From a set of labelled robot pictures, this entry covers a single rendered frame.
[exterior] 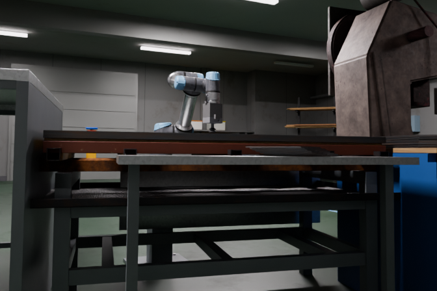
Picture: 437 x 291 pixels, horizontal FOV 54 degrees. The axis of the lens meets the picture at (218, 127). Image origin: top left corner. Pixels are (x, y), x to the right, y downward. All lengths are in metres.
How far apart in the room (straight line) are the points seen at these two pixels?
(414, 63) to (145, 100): 7.91
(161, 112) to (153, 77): 1.01
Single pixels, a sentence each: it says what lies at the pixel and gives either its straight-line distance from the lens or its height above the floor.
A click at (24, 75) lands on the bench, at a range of 1.66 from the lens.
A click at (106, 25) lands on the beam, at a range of 7.92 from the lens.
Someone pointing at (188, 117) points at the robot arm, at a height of 0.99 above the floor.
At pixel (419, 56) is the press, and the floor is 1.96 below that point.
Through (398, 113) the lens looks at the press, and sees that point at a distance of 5.54.
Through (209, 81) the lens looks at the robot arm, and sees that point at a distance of 2.23.
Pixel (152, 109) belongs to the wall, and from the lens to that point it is 12.01.
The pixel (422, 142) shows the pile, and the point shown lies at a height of 0.82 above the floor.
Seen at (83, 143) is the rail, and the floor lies 0.79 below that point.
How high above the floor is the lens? 0.77
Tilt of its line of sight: 3 degrees up
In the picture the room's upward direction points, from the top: 1 degrees clockwise
